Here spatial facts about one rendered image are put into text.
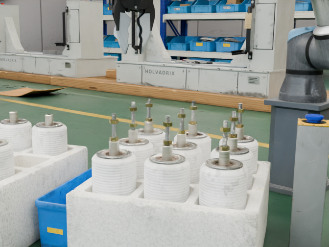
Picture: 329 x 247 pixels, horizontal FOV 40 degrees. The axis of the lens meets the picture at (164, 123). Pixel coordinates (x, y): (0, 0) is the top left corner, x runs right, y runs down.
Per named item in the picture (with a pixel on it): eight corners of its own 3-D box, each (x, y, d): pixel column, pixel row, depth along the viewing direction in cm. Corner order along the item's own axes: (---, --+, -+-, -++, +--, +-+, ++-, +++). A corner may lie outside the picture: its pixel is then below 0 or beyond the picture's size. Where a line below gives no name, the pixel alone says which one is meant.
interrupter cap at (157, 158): (193, 161, 94) (193, 158, 94) (166, 168, 89) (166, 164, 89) (168, 154, 99) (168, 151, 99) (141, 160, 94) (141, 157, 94)
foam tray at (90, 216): (131, 208, 134) (131, 149, 130) (267, 225, 123) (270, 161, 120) (67, 274, 97) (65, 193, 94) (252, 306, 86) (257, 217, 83)
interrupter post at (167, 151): (175, 160, 94) (175, 145, 94) (166, 162, 93) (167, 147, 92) (167, 158, 96) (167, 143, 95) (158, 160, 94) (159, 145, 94)
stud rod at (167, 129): (164, 152, 93) (164, 115, 92) (165, 151, 94) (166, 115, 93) (169, 152, 93) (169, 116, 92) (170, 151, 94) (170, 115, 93)
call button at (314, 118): (304, 121, 106) (305, 112, 105) (322, 122, 105) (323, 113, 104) (304, 124, 102) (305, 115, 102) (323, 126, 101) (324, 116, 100)
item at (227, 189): (242, 239, 99) (246, 159, 95) (246, 261, 89) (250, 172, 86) (197, 237, 100) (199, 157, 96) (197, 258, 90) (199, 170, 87)
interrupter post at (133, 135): (130, 141, 110) (130, 128, 109) (139, 142, 109) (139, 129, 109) (126, 144, 108) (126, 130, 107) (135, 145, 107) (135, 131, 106)
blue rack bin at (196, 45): (206, 50, 702) (207, 36, 698) (228, 51, 679) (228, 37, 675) (187, 51, 663) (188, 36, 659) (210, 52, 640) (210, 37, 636)
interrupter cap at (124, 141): (124, 138, 113) (124, 135, 113) (153, 141, 111) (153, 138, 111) (111, 145, 106) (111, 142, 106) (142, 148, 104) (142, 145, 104)
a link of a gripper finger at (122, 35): (118, 53, 108) (124, 13, 107) (128, 54, 103) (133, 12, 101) (106, 51, 107) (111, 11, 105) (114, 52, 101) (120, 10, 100)
